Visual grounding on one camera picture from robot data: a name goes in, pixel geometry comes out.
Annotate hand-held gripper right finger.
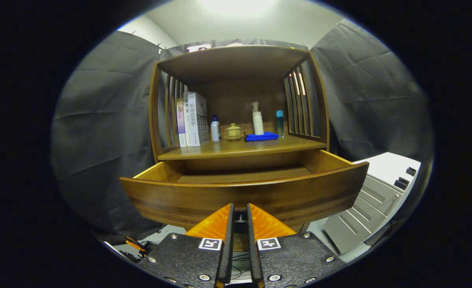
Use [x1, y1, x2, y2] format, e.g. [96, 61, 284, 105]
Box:
[246, 203, 346, 288]

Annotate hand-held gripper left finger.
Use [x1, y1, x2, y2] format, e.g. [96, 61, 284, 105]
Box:
[138, 203, 235, 288]

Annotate black round drawer knob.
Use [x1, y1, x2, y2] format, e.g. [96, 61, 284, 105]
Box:
[234, 209, 248, 234]

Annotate brown wooden drawer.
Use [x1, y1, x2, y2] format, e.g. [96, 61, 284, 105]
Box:
[119, 149, 369, 232]

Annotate wooden countertop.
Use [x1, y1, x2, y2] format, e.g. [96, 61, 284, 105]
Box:
[157, 134, 326, 161]

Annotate grey white drawer unit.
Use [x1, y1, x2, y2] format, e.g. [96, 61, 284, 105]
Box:
[324, 152, 421, 254]

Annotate brown wooden cabinet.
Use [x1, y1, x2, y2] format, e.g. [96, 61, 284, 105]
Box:
[119, 45, 369, 232]

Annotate orange black tool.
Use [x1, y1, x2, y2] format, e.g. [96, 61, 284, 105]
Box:
[124, 236, 152, 254]

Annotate blue folded cloth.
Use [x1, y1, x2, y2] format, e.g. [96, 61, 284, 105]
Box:
[244, 132, 280, 142]

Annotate yellow ceramic lidded teacup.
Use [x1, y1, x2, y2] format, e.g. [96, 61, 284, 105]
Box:
[223, 123, 245, 141]

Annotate white bottle blue cap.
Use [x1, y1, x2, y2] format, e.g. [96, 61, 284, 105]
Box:
[211, 115, 222, 143]

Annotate white pump bottle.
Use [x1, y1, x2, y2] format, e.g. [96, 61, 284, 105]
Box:
[252, 101, 264, 136]

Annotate thick white grey book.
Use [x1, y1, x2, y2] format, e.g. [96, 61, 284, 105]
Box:
[188, 92, 211, 147]

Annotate pink purple book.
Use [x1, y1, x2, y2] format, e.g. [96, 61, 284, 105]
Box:
[176, 98, 187, 147]

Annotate thin white book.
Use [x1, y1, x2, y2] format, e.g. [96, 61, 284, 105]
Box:
[183, 92, 193, 147]

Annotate black backdrop cloth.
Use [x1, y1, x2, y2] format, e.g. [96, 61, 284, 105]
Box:
[51, 19, 432, 244]

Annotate black floor cables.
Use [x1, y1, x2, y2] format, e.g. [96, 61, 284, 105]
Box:
[231, 251, 253, 282]

